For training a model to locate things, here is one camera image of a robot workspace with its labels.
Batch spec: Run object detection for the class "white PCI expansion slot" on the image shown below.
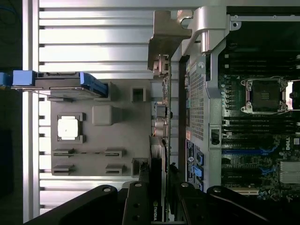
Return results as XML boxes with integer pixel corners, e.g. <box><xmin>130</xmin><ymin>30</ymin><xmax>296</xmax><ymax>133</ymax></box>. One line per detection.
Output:
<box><xmin>222</xmin><ymin>187</ymin><xmax>260</xmax><ymax>197</ymax></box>

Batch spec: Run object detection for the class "grey plastic parts rack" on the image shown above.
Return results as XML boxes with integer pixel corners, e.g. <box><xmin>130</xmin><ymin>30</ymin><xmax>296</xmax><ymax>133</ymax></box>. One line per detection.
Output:
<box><xmin>46</xmin><ymin>79</ymin><xmax>154</xmax><ymax>179</ymax></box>

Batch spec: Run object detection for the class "green motherboard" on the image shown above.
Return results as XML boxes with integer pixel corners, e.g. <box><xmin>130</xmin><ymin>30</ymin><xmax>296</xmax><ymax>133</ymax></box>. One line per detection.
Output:
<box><xmin>220</xmin><ymin>22</ymin><xmax>300</xmax><ymax>200</ymax></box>

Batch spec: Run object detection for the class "silver CPU chip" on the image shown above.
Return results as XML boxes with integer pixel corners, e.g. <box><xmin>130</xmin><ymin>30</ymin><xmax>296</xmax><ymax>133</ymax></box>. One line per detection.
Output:
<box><xmin>57</xmin><ymin>118</ymin><xmax>79</xmax><ymax>141</ymax></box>

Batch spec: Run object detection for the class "black RAM slot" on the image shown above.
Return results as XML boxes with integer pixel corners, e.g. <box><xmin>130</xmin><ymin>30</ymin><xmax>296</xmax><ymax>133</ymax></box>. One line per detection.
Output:
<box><xmin>222</xmin><ymin>118</ymin><xmax>295</xmax><ymax>124</ymax></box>
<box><xmin>222</xmin><ymin>124</ymin><xmax>295</xmax><ymax>129</ymax></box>
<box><xmin>222</xmin><ymin>129</ymin><xmax>295</xmax><ymax>135</ymax></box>
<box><xmin>224</xmin><ymin>53</ymin><xmax>300</xmax><ymax>59</ymax></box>
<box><xmin>224</xmin><ymin>69</ymin><xmax>300</xmax><ymax>75</ymax></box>
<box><xmin>224</xmin><ymin>63</ymin><xmax>300</xmax><ymax>70</ymax></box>
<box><xmin>222</xmin><ymin>134</ymin><xmax>295</xmax><ymax>140</ymax></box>
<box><xmin>224</xmin><ymin>58</ymin><xmax>300</xmax><ymax>64</ymax></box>

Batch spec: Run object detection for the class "black open PC case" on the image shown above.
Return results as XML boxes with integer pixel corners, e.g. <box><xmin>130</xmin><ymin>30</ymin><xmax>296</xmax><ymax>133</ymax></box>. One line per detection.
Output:
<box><xmin>171</xmin><ymin>6</ymin><xmax>300</xmax><ymax>225</ymax></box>

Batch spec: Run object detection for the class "silver chipset heatsink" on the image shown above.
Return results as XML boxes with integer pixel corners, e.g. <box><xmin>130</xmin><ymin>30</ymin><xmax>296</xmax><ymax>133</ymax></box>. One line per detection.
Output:
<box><xmin>280</xmin><ymin>160</ymin><xmax>300</xmax><ymax>184</ymax></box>

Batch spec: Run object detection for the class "hard disk with blue caddy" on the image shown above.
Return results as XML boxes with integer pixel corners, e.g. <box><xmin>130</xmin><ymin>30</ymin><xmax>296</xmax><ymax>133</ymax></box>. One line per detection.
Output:
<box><xmin>0</xmin><ymin>70</ymin><xmax>109</xmax><ymax>99</ymax></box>

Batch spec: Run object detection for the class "CPU socket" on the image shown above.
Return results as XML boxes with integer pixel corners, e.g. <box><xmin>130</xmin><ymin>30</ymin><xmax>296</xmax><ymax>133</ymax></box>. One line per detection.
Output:
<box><xmin>240</xmin><ymin>76</ymin><xmax>289</xmax><ymax>114</ymax></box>

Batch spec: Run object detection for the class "metal socket cover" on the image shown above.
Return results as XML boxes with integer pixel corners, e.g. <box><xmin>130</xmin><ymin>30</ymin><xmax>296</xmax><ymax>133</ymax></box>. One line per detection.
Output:
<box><xmin>285</xmin><ymin>79</ymin><xmax>300</xmax><ymax>111</ymax></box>

